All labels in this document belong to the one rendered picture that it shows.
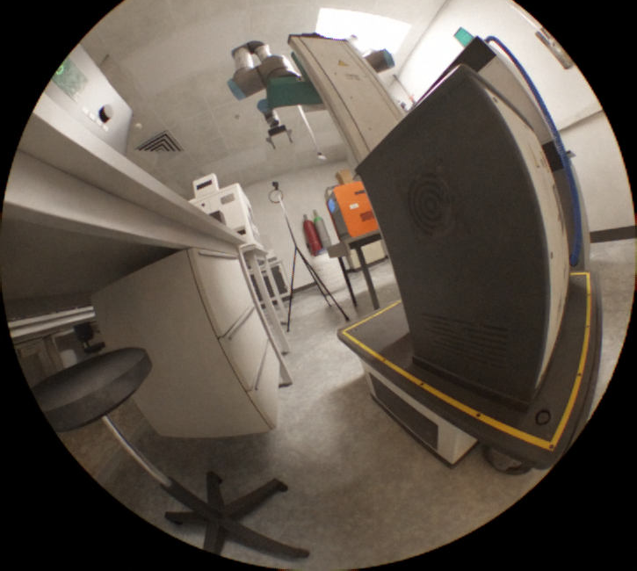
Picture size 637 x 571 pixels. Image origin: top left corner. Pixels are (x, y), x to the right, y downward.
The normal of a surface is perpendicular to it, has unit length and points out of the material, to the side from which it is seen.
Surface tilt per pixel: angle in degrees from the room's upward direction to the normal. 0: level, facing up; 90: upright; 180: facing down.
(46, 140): 180
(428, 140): 90
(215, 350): 90
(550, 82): 90
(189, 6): 180
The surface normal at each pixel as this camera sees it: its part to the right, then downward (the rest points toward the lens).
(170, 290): 0.15, -0.06
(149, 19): 0.33, 0.95
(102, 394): 0.94, -0.33
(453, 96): -0.91, 0.32
